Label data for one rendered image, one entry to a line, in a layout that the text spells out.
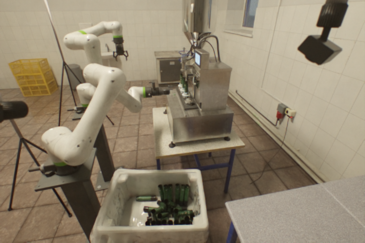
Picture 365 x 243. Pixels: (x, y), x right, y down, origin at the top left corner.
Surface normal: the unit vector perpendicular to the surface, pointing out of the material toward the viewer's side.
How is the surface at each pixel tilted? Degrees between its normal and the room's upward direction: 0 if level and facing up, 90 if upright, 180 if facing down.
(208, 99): 90
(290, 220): 0
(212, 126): 90
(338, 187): 0
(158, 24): 90
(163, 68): 90
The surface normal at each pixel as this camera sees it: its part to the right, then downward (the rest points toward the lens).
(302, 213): 0.00, -0.88
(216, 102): 0.18, 0.46
